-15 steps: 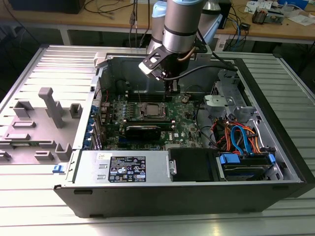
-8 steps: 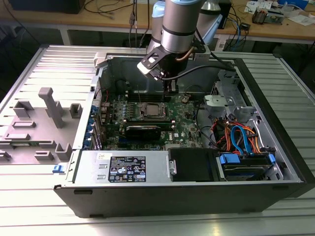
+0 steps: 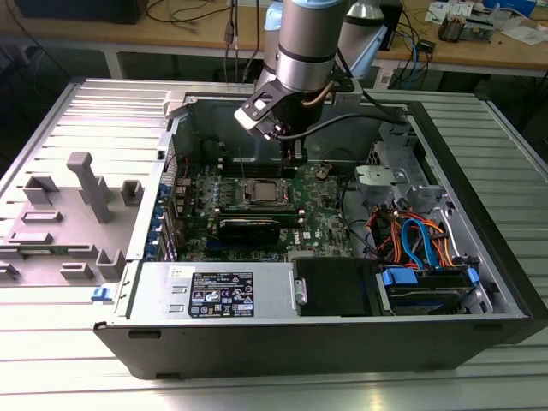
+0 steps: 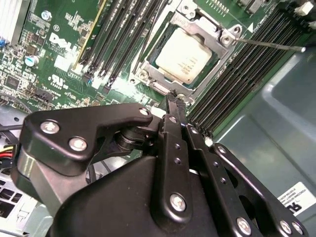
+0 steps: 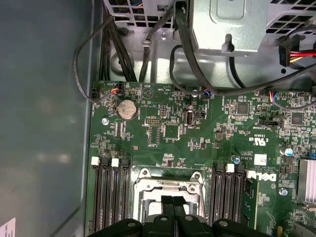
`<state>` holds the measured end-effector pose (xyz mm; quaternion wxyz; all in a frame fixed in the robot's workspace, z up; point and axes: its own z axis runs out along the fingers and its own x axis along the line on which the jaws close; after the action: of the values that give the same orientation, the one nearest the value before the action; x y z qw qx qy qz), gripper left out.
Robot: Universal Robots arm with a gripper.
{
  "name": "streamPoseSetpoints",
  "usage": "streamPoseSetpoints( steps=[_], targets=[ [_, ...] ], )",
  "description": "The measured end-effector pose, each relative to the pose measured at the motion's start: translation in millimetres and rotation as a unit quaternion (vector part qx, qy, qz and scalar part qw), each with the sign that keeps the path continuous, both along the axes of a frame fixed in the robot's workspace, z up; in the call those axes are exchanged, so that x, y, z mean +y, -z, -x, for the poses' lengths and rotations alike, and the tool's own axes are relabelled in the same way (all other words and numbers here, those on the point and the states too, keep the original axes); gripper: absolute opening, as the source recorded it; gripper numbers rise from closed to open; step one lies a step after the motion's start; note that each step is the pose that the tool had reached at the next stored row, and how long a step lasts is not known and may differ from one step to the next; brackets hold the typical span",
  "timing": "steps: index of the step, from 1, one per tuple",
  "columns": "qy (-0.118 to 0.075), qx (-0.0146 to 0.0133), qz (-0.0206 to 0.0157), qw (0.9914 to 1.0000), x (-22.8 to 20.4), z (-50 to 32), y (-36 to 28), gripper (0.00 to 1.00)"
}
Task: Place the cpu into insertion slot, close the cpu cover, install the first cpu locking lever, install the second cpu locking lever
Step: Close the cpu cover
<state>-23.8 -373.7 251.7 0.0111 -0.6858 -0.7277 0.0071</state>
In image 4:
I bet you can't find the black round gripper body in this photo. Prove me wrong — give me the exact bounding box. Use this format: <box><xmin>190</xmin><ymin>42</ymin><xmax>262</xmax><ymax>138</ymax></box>
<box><xmin>50</xmin><ymin>155</ymin><xmax>232</xmax><ymax>237</ymax></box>

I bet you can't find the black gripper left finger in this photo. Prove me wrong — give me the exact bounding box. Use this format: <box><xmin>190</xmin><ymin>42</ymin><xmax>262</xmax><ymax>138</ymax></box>
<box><xmin>10</xmin><ymin>92</ymin><xmax>195</xmax><ymax>227</ymax></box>

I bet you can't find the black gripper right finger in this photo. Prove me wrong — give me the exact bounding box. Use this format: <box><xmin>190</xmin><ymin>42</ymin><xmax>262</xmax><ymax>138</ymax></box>
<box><xmin>175</xmin><ymin>97</ymin><xmax>311</xmax><ymax>237</ymax></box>

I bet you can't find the metal socket cover frame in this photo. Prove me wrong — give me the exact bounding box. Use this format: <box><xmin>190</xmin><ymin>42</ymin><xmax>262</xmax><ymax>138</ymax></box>
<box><xmin>144</xmin><ymin>11</ymin><xmax>235</xmax><ymax>98</ymax></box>

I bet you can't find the silver topped CPU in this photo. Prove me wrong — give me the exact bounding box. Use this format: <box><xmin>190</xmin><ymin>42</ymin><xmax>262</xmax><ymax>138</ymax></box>
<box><xmin>155</xmin><ymin>27</ymin><xmax>213</xmax><ymax>83</ymax></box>

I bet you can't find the metal wire locking lever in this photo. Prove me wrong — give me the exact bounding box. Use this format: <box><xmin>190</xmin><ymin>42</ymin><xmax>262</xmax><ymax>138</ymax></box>
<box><xmin>234</xmin><ymin>37</ymin><xmax>307</xmax><ymax>53</ymax></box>

